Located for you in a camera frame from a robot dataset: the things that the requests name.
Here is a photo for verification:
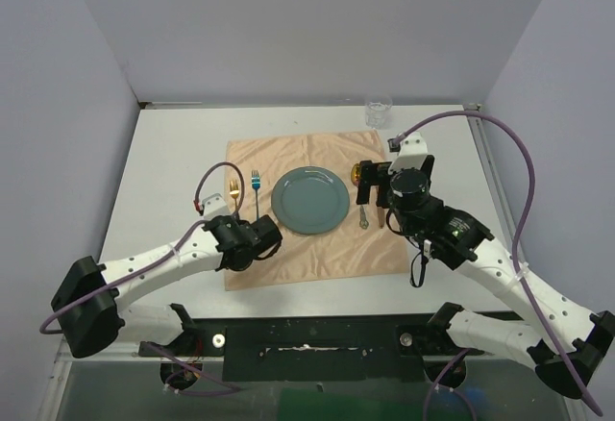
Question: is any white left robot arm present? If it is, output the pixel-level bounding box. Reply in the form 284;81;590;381
49;215;283;359

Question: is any teal round plate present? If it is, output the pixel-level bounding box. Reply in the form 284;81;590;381
271;166;350;235

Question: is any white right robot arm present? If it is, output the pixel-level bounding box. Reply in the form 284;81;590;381
351;156;614;399

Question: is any gold fork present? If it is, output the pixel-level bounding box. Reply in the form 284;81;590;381
229;179;240;214

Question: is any peach satin cloth napkin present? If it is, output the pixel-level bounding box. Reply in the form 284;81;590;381
225;130;416;291

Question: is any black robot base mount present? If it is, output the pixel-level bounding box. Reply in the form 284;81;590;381
162;314;459;383

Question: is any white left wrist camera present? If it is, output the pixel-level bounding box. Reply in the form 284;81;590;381
200;193;231;221

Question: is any clear drinking glass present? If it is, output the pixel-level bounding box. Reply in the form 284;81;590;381
364;94;392;130

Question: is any blue fork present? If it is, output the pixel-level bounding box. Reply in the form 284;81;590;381
251;169;261;220

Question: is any iridescent gold spoon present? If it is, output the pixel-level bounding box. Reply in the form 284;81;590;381
350;161;371;230

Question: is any copper table knife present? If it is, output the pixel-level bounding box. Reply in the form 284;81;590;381
377;207;385;229

